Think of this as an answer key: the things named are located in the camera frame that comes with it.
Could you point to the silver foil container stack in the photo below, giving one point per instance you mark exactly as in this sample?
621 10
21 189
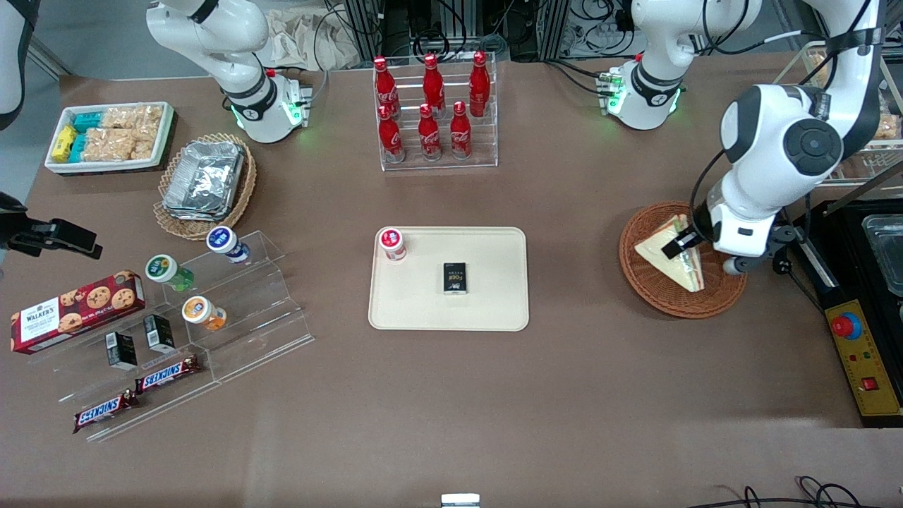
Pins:
204 180

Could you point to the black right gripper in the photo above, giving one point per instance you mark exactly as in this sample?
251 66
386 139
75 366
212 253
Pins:
21 231

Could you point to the crumpled beige cloth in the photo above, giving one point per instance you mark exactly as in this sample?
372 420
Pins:
310 39

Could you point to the red cola bottle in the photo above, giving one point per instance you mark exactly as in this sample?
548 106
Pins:
480 81
390 135
460 132
383 81
428 134
433 81

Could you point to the white snack bin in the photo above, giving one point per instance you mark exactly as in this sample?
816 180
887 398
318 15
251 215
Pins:
106 167

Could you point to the black box with gold print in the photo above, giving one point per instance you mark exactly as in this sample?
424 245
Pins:
455 278

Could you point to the clear bag of crackers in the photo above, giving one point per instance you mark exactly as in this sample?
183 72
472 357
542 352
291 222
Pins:
116 117
107 145
148 118
144 149

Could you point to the clear acrylic tiered display stand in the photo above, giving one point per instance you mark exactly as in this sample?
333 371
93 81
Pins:
261 331

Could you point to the green lid gum bottle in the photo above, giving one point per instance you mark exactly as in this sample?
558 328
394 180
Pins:
164 269

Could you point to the clear glass container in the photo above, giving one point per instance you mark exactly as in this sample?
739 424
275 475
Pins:
885 254

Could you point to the red Walkers cookie box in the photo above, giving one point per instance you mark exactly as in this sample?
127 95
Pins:
77 310

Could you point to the teal snack packet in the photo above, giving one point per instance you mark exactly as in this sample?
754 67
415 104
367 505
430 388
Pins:
87 121
79 147

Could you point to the small black barcode box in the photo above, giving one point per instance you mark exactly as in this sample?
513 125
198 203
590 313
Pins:
121 351
159 334

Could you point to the orange lid gum bottle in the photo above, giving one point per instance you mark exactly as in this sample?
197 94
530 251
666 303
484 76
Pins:
201 312

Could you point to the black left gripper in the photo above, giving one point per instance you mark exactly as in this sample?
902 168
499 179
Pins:
700 221

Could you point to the red lid gum bottle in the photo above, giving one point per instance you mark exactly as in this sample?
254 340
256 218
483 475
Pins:
392 242

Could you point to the beige plastic tray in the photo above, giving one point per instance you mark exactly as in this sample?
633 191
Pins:
423 310

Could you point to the triangle sandwich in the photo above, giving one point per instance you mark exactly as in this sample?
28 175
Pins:
677 271

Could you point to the yellow snack packet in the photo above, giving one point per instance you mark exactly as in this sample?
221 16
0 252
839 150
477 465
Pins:
63 143

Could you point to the purple lid gum bottle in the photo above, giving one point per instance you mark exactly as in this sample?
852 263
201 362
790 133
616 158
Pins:
222 241

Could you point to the black appliance base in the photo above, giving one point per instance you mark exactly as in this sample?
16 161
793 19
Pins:
846 240

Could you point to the grey metal beam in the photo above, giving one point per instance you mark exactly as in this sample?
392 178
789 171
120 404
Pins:
49 58

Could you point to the light oval wicker basket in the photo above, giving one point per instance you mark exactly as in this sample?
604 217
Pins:
169 223

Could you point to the round brown wicker basket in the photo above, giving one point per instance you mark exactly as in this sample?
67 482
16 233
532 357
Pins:
656 296

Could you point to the clear acrylic bottle rack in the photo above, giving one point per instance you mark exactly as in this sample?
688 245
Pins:
487 152

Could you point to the yellow emergency stop control box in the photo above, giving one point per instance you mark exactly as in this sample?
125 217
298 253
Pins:
875 353

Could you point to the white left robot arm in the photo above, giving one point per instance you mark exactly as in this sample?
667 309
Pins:
769 162

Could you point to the small white silver object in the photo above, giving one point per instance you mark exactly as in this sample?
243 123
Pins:
460 501

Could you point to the Snickers chocolate bar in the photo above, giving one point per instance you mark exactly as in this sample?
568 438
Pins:
168 374
106 411

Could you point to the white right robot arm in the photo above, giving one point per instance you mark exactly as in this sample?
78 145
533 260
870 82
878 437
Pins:
243 77

